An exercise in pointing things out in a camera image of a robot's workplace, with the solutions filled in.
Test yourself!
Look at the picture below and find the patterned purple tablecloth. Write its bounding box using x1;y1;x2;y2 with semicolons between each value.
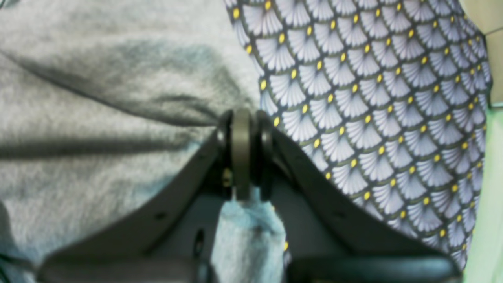
224;0;492;269

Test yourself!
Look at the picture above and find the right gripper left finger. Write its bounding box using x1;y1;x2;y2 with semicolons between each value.
37;109;252;283

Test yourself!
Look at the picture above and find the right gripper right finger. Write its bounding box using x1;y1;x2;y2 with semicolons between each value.
254;111;460;283

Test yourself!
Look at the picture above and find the light grey T-shirt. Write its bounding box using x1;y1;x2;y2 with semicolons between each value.
1;0;287;283

